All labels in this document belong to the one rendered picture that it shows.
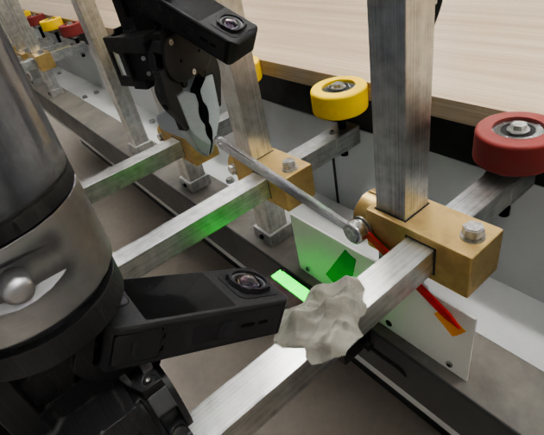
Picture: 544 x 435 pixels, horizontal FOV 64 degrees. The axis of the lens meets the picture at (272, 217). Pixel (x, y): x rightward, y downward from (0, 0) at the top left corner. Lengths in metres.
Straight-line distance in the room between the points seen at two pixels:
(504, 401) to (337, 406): 0.83
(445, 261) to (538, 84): 0.29
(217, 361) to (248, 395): 1.13
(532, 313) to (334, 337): 0.42
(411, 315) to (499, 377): 0.11
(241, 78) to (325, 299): 0.32
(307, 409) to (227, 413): 0.99
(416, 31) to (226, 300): 0.24
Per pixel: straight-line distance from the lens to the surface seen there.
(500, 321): 0.69
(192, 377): 1.45
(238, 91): 0.56
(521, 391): 0.53
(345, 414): 1.29
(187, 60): 0.49
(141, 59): 0.50
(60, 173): 0.17
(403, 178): 0.40
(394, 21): 0.35
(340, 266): 0.55
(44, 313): 0.18
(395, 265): 0.40
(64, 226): 0.17
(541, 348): 0.67
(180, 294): 0.24
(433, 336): 0.50
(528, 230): 0.66
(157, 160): 0.77
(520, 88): 0.62
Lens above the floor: 1.14
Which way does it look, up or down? 36 degrees down
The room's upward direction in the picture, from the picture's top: 13 degrees counter-clockwise
